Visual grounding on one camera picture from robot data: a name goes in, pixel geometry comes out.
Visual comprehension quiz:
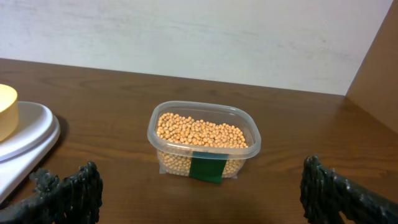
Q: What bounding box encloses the pile of soybeans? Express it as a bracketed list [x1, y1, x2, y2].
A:
[156, 113, 249, 176]

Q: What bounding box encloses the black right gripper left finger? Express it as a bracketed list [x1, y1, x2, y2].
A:
[1, 161, 103, 224]

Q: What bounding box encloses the yellow bowl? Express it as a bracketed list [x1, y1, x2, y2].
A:
[0, 84, 19, 141]

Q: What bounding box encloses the clear plastic container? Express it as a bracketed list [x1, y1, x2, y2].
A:
[147, 101, 261, 184]

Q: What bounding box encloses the white digital kitchen scale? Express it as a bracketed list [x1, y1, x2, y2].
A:
[1, 101, 60, 202]

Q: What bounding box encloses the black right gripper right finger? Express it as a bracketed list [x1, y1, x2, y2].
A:
[300, 155, 397, 224]

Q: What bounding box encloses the green label tape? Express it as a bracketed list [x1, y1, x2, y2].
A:
[188, 152, 228, 184]

